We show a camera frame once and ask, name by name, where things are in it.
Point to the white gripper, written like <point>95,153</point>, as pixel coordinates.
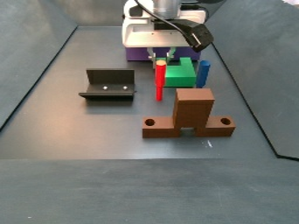
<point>148,28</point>

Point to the green U-shaped block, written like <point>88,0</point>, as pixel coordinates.
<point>180,75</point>

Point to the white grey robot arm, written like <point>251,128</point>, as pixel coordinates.
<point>152,27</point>

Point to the purple board with cross slot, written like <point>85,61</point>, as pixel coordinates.
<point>139,53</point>

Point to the black angle fixture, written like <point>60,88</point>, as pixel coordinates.
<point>109,83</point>

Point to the red hexagonal peg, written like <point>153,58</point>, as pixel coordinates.
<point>159,78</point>

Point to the blue hexagonal peg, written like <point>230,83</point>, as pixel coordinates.
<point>204,66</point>

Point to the brown bridge block with holes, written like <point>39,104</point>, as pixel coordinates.
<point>191,113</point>

